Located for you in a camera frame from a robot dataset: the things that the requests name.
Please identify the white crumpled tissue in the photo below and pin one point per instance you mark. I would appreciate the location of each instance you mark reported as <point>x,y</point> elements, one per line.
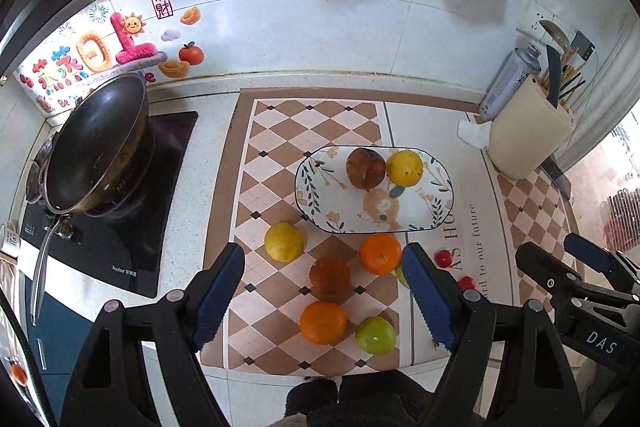
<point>475,135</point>

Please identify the large green apple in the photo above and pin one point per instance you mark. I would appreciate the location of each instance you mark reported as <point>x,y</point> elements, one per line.
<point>401,277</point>

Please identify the cream utensil holder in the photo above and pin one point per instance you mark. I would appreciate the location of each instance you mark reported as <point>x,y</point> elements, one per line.
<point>527,131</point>

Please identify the yellow lemon on plate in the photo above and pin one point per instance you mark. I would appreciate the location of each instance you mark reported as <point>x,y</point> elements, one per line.
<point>404,168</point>

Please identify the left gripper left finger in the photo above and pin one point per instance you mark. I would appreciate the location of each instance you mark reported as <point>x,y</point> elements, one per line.
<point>216,287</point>

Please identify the white wall socket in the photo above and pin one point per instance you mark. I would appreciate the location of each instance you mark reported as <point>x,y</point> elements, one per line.
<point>529,25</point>

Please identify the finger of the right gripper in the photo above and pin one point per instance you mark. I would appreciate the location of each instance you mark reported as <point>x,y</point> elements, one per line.
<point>598,258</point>
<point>552,279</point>

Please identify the grey spray can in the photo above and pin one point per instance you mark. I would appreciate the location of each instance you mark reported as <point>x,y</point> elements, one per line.
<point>519,64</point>

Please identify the checkered kitchen mat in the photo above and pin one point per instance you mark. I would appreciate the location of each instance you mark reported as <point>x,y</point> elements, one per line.
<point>268,139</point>

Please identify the small green apple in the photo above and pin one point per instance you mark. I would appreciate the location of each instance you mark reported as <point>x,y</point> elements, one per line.
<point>376,336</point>

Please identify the small yellow citrus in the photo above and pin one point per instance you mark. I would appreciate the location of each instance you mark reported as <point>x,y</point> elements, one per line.
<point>284,242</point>

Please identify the colourful wall stickers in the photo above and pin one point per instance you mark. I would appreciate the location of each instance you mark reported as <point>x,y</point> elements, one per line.
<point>104,41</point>

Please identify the black wok pan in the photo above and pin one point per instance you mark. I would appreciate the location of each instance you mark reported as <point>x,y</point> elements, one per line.
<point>90,159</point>

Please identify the floral oval plate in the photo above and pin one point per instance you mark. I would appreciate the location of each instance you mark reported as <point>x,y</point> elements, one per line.
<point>328,199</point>

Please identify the chopsticks bundle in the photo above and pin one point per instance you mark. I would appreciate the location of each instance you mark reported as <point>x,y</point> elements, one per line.
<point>571,77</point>

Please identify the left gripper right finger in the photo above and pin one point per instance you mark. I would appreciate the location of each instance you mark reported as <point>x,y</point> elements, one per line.
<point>423,278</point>

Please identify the dark blue utensil handle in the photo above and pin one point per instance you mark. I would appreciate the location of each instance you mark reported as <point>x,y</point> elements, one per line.
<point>555,72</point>

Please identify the red cherry tomato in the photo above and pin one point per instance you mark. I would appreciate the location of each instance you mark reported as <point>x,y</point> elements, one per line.
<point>443,258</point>
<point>466,282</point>

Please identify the black induction cooktop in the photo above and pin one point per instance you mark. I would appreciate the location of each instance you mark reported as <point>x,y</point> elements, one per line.
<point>120,243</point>

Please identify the bright orange front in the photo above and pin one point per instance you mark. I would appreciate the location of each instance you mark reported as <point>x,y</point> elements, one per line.
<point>323,323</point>

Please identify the dark red apple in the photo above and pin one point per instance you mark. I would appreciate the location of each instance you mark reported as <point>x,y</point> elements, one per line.
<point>365,168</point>

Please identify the dark orange tangerine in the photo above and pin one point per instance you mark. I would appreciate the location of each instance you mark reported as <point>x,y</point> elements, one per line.
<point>329,276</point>

